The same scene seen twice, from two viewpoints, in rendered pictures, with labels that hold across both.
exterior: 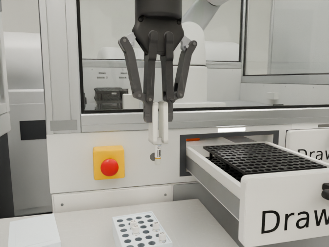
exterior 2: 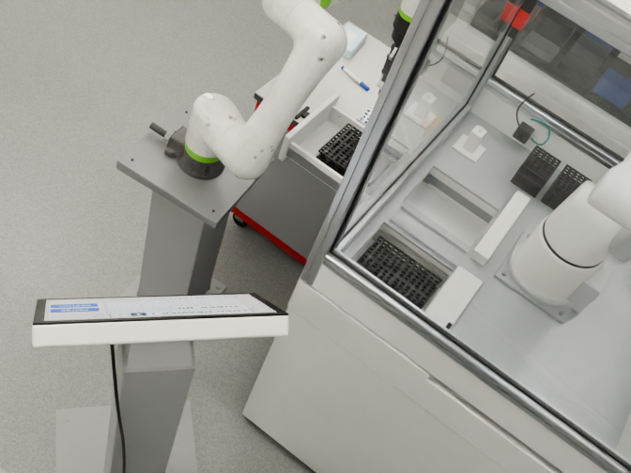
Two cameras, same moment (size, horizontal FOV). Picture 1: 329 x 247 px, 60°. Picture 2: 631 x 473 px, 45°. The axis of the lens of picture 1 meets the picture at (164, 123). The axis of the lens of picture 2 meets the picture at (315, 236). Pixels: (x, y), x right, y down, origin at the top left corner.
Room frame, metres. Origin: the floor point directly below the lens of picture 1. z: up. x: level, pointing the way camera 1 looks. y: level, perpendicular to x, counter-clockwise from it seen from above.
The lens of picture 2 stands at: (1.48, -1.76, 2.59)
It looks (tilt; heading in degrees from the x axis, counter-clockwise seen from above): 51 degrees down; 120
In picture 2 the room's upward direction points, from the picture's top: 23 degrees clockwise
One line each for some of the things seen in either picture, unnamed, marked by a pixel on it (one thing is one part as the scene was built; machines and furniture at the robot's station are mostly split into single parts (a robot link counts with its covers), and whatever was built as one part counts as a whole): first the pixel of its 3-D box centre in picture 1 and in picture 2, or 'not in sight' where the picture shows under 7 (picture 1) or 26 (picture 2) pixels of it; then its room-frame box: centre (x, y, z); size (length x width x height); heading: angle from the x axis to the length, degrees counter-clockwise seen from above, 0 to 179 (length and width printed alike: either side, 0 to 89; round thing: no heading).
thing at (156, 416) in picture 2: not in sight; (139, 417); (0.84, -1.14, 0.51); 0.50 x 0.45 x 1.02; 149
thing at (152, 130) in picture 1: (152, 122); not in sight; (0.47, 0.02, 1.00); 0.03 x 0.01 x 0.07; 19
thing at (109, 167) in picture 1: (109, 166); not in sight; (0.63, 0.13, 0.88); 0.04 x 0.03 x 0.04; 103
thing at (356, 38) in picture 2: not in sight; (348, 40); (0.12, 0.27, 0.78); 0.15 x 0.10 x 0.04; 110
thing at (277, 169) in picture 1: (285, 169); (335, 138); (0.54, -0.24, 0.90); 0.18 x 0.02 x 0.01; 103
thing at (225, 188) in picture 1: (253, 169); (361, 164); (0.64, -0.21, 0.86); 0.40 x 0.26 x 0.06; 13
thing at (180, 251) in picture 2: not in sight; (185, 236); (0.33, -0.60, 0.38); 0.30 x 0.30 x 0.76; 20
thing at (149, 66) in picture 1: (149, 68); not in sight; (0.47, 0.02, 1.09); 0.04 x 0.01 x 0.11; 19
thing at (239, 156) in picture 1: (256, 168); (359, 162); (0.63, -0.21, 0.87); 0.22 x 0.18 x 0.06; 13
